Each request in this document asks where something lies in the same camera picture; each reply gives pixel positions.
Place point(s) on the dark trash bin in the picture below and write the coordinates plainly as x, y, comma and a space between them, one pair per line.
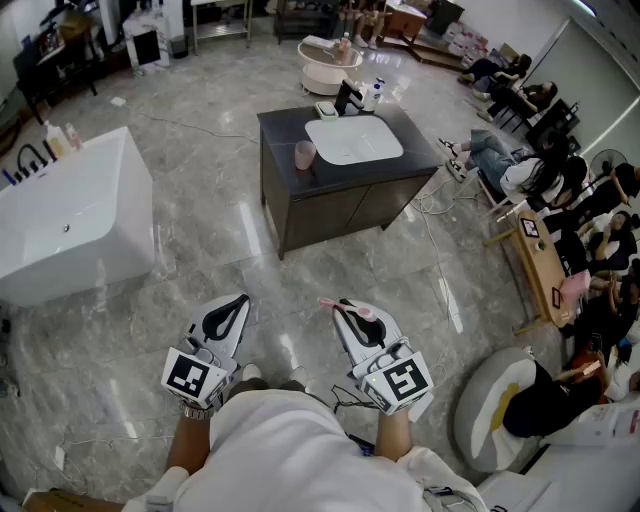
179, 47

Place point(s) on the pink toothbrush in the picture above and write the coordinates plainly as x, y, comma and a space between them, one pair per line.
357, 310

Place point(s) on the white pump soap bottle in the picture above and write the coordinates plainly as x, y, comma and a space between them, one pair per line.
372, 97

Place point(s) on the black sink faucet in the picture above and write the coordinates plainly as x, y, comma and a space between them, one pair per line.
345, 97

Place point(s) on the grey beanbag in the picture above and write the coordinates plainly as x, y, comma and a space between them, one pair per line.
480, 400

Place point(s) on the black cabinet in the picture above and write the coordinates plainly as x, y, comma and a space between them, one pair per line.
447, 17

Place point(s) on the small framed picture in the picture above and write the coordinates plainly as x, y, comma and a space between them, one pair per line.
529, 227

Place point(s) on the stack of white boxes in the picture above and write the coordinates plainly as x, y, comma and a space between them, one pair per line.
467, 40

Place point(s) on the white bathtub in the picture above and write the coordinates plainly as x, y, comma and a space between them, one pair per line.
60, 240

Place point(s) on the black standing fan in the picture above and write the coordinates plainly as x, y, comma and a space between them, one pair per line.
607, 162

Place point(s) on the small pink bottle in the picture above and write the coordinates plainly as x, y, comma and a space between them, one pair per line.
345, 47

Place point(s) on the white sink basin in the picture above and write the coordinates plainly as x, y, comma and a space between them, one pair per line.
360, 140

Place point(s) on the person's white shoe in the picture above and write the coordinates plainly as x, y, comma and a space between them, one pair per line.
252, 372
297, 375

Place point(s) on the dark shelf unit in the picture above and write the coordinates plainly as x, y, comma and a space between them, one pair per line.
305, 20

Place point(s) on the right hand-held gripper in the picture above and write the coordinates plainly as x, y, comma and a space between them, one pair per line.
400, 380

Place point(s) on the yellow bottle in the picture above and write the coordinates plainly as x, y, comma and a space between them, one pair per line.
55, 142

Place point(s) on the white marble pattern cabinet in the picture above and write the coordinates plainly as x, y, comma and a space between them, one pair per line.
147, 37

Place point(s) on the flat white box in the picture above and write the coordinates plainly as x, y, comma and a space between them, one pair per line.
317, 42

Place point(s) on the wooden low table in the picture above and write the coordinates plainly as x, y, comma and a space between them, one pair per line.
537, 270

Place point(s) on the white soap dish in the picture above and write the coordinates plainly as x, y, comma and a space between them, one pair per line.
326, 111

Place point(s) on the person's white shirt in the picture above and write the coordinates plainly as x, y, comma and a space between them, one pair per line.
290, 450

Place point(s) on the white box with red label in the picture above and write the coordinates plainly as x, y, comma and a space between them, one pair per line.
600, 425

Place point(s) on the dark vanity cabinet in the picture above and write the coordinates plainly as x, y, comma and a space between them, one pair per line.
320, 215

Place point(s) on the wooden platform step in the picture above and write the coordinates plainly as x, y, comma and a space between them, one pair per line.
425, 47

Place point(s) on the black desk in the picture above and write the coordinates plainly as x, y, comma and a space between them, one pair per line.
55, 65

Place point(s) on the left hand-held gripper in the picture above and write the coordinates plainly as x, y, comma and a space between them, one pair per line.
187, 375

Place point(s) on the white metal table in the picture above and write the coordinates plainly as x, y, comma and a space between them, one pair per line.
220, 31

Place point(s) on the brown cardboard box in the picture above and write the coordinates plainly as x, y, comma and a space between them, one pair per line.
70, 502

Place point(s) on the silver wristwatch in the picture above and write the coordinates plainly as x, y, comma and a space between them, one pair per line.
195, 412

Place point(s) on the person's left forearm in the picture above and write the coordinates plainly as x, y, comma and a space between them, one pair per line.
187, 440

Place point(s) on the black bathtub faucet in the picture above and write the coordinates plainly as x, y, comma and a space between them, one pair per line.
50, 151

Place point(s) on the pink cup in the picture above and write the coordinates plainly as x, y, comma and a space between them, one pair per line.
305, 156

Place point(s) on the person's dark shorts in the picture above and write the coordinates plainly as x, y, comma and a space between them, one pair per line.
260, 386

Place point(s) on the person's right forearm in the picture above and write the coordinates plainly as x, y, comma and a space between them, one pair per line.
395, 435

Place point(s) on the round white coffee table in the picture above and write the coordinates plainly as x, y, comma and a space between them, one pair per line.
325, 75

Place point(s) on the black chair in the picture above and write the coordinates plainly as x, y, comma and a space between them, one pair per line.
555, 122

